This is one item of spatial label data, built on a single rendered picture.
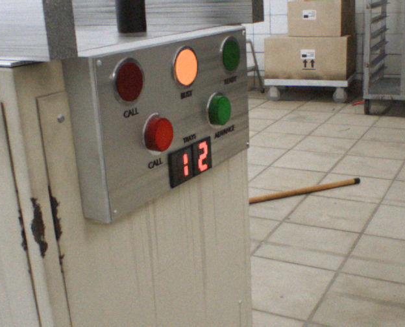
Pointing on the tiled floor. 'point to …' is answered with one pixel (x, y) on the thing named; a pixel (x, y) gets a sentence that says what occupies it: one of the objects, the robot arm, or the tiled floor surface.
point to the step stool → (254, 64)
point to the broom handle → (304, 190)
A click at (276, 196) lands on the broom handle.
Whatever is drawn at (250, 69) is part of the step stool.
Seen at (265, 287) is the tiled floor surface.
